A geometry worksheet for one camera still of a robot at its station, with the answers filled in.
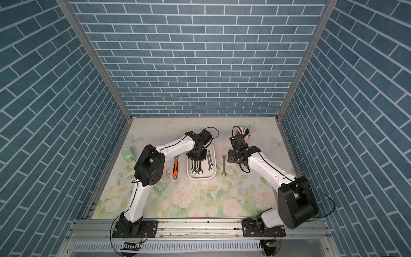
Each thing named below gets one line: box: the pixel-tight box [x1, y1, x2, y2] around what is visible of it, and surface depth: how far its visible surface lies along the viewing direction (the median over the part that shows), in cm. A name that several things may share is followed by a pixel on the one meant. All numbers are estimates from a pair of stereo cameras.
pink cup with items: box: [235, 126, 251, 140], surface depth 101 cm
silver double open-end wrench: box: [221, 154, 227, 177], surface depth 97 cm
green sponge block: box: [120, 147, 137, 164], surface depth 95 cm
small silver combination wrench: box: [207, 149, 214, 171], surface depth 98 cm
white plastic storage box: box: [186, 142, 217, 180], surface depth 93 cm
